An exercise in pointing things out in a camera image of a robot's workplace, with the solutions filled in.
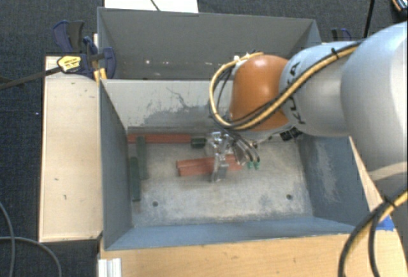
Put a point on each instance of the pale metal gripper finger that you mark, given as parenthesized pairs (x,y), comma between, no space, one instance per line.
(219,174)
(221,160)

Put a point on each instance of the small dark green block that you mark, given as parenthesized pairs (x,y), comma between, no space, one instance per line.
(198,143)

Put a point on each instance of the grey metal bin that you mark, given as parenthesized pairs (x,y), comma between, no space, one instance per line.
(223,199)

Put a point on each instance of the red-brown flat block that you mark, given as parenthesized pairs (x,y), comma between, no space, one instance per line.
(194,166)
(165,138)

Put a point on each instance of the dark green flat block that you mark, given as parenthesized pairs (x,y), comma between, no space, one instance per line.
(135,180)
(142,157)

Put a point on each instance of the pale wood flat board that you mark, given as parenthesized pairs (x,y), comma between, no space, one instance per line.
(71,157)

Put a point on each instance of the black cylinder on white bracket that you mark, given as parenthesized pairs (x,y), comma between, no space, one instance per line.
(290,134)

